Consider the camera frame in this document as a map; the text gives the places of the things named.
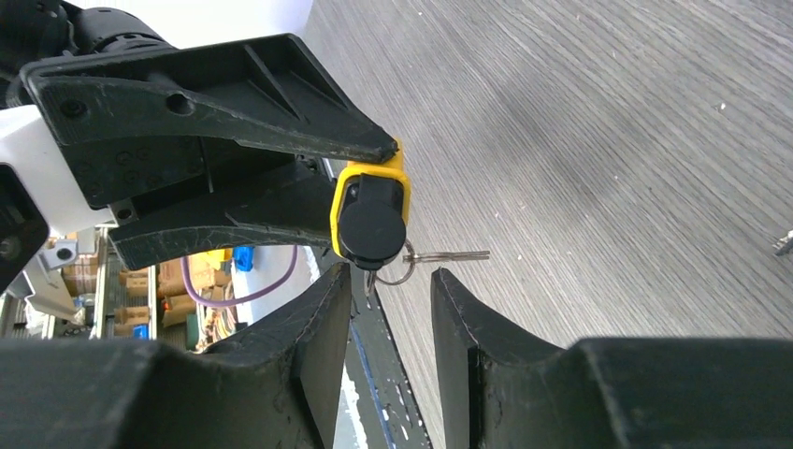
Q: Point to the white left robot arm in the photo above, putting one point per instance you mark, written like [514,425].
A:
[32,31]

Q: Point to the silver key bunch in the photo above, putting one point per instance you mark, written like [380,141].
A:
[412,258]

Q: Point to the yellow small padlock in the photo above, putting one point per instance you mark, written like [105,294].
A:
[370,211]

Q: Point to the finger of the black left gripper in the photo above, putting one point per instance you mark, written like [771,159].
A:
[287,205]
[130,122]

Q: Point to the small silver key with ring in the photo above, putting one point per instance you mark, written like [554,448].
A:
[784,245]

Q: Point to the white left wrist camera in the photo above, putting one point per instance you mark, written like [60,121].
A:
[28,146]

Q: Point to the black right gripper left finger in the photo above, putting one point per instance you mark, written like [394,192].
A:
[274,384]

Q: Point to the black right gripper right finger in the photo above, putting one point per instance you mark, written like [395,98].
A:
[503,387]

